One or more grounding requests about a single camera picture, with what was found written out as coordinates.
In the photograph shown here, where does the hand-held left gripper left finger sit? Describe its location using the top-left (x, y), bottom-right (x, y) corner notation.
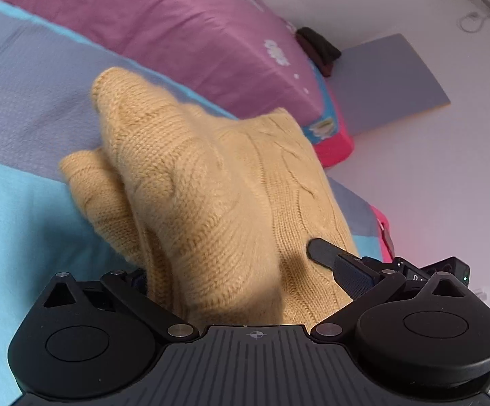
top-left (37, 268), bottom-right (199, 342)

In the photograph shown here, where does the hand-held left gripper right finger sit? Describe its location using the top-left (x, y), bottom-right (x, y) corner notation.
top-left (311, 254), bottom-right (475, 342)

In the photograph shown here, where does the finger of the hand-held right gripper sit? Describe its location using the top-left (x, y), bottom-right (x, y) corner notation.
top-left (307, 238), bottom-right (349, 268)

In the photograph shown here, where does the tan cable-knit cardigan sweater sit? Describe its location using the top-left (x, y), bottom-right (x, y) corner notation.
top-left (59, 67), bottom-right (361, 331)

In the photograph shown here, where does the pink bed sheet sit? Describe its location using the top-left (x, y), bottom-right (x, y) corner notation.
top-left (369, 205), bottom-right (391, 263)

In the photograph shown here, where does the pink mattress cover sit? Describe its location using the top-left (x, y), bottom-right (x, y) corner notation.
top-left (313, 82), bottom-right (356, 167)

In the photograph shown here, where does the blue floral bed sheet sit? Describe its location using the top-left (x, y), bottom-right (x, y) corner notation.
top-left (300, 57), bottom-right (341, 144)

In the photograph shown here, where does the grey board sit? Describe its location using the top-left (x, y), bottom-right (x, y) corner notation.
top-left (334, 34), bottom-right (451, 137)

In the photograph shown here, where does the maroon folded garment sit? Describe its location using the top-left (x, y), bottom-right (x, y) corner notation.
top-left (313, 54), bottom-right (335, 78)

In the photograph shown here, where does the dark folded garment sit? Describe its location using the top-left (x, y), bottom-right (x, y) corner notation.
top-left (296, 27), bottom-right (342, 63)

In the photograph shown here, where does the blue grey patterned bed sheet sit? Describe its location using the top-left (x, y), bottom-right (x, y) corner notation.
top-left (0, 0), bottom-right (393, 390)

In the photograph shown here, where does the purple pillow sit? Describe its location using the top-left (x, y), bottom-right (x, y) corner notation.
top-left (0, 0), bottom-right (326, 125)

